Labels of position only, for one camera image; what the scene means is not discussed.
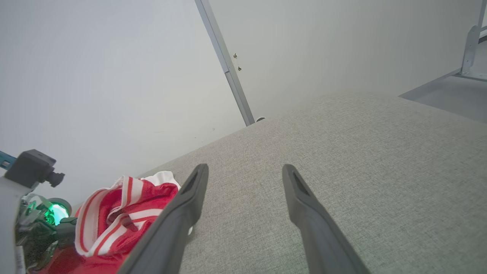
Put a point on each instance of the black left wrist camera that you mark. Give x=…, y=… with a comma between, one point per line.
x=32, y=167

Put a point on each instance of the grey metal post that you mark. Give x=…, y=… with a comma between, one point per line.
x=224, y=57

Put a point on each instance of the grey metal bracket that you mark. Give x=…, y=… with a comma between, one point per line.
x=471, y=49

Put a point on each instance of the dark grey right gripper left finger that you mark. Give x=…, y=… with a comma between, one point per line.
x=171, y=228

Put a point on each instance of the red white basketball jersey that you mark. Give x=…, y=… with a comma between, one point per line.
x=110, y=228

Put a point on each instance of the grey metal shelf panel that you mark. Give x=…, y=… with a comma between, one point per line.
x=449, y=95

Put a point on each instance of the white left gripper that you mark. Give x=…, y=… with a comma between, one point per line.
x=11, y=228

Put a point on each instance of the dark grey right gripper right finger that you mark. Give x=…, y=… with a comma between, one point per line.
x=315, y=236

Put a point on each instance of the teal left camera connector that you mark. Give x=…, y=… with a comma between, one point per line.
x=7, y=160

